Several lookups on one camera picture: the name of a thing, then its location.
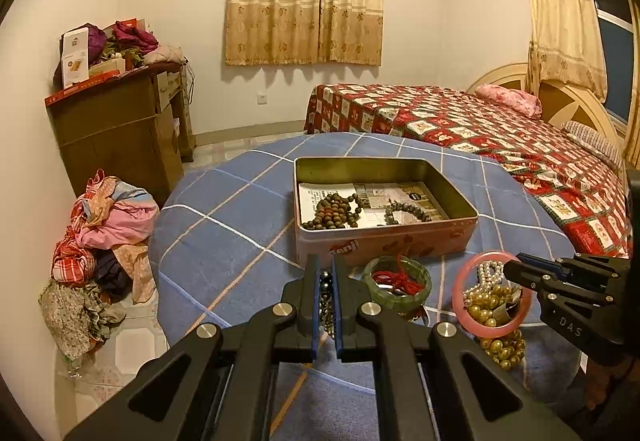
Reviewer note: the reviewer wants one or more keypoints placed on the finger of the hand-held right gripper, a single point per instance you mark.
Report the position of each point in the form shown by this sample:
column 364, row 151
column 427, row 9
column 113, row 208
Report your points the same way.
column 555, row 273
column 522, row 275

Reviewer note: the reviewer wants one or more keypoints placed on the white upright box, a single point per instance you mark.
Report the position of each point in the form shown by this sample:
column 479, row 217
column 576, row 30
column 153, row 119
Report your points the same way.
column 75, row 58

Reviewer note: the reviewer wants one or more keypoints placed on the pile of colourful clothes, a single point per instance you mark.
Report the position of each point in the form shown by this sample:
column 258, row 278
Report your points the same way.
column 105, row 231

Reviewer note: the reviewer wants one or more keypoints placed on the window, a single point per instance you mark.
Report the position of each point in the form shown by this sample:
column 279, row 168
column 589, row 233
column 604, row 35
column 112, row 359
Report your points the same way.
column 617, row 56

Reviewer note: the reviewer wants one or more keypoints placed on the striped pillow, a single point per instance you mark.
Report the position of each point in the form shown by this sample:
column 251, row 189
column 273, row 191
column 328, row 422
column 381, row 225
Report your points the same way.
column 595, row 137

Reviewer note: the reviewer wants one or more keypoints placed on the pink pillow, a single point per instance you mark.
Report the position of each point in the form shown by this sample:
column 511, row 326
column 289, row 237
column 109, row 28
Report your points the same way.
column 510, row 98

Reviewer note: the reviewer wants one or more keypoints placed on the printed paper liner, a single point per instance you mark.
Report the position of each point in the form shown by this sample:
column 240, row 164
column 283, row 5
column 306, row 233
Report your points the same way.
column 385, row 196

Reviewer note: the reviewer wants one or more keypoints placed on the red flat box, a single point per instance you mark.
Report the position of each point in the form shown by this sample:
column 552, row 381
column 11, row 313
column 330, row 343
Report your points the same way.
column 75, row 91

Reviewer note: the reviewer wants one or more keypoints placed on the pink metal tin box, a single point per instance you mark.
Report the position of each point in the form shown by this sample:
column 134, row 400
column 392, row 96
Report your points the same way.
column 395, row 241

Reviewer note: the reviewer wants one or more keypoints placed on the green jade bangle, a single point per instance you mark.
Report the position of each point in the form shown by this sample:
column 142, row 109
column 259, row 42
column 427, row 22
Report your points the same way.
column 422, row 278

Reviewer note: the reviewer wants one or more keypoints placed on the purple and pink clothes heap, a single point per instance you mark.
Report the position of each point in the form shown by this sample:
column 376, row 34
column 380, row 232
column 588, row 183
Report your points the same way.
column 135, row 38

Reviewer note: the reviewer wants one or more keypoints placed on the brown wooden cabinet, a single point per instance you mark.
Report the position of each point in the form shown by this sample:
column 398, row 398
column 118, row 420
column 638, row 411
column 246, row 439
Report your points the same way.
column 115, row 136

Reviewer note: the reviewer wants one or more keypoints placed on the beige small box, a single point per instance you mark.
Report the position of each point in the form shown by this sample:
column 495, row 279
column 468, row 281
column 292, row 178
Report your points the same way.
column 107, row 68

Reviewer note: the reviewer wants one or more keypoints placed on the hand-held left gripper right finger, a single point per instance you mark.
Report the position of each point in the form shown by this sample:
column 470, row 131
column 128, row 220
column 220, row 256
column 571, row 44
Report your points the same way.
column 337, row 321

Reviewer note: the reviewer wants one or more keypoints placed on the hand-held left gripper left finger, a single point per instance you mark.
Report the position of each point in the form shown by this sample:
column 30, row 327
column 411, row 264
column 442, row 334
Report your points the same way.
column 316, row 321

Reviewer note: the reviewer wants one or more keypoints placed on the bed with red patterned cover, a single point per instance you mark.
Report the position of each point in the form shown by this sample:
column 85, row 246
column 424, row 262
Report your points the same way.
column 450, row 121

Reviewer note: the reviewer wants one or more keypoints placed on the narrow beige patterned curtain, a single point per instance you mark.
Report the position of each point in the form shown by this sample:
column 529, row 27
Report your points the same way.
column 560, row 21

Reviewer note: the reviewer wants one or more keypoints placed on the blue checked tablecloth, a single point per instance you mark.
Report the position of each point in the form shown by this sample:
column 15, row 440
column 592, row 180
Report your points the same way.
column 240, row 231

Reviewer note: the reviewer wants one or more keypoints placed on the cream wooden headboard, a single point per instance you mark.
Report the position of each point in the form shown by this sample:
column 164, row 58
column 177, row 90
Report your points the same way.
column 570, row 101

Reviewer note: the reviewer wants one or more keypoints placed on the pink bangle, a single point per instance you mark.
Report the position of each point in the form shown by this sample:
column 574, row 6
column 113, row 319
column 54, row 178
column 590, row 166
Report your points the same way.
column 459, row 301

